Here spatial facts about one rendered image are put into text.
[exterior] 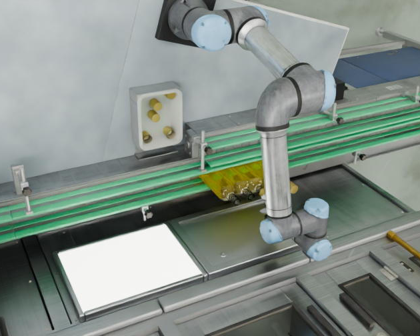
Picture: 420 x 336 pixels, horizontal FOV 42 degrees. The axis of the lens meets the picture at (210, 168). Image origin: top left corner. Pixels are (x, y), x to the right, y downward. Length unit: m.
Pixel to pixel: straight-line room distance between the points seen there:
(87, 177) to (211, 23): 0.71
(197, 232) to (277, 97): 0.71
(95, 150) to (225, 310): 0.77
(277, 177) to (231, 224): 0.54
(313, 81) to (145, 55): 0.70
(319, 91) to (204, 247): 0.72
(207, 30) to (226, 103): 0.52
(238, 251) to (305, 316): 0.34
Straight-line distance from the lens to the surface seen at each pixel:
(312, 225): 1.69
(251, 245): 1.98
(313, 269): 1.94
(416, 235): 2.23
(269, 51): 1.73
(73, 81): 1.97
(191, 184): 2.13
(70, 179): 2.02
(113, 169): 2.06
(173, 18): 1.96
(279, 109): 1.52
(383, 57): 3.19
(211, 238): 2.00
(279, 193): 1.60
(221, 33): 1.82
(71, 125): 2.03
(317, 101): 1.58
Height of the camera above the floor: 2.55
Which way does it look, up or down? 50 degrees down
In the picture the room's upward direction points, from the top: 134 degrees clockwise
